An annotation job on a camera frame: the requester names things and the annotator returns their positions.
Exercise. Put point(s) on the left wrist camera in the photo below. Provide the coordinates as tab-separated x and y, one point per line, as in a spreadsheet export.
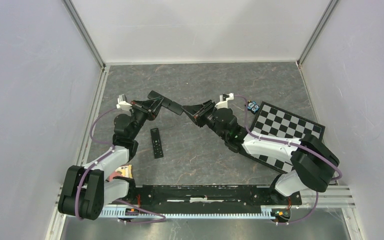
123	104

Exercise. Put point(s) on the black remote with buttons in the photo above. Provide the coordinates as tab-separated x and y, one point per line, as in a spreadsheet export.
156	143

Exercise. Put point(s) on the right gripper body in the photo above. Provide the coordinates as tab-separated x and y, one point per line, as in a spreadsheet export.
206	117

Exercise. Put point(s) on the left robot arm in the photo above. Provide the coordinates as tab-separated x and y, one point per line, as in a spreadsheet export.
88	188

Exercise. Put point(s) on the black white chessboard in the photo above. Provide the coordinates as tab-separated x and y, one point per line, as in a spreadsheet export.
275	121

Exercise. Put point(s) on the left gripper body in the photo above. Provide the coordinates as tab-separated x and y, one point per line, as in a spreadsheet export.
140	111

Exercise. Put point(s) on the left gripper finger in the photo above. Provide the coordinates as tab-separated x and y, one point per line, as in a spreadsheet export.
148	103
152	113

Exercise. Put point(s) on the black remote back up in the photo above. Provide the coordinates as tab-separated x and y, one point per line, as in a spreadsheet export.
167	103

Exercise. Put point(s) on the white cable duct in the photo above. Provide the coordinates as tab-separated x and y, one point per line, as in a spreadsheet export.
122	212

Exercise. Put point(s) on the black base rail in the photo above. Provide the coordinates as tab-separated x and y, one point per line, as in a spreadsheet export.
208	199

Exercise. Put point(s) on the blue owl figure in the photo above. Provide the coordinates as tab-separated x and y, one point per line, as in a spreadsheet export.
252	107

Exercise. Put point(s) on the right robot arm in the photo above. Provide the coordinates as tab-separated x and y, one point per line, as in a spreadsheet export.
313	164

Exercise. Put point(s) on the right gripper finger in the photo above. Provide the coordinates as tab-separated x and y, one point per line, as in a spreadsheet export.
206	106
193	113

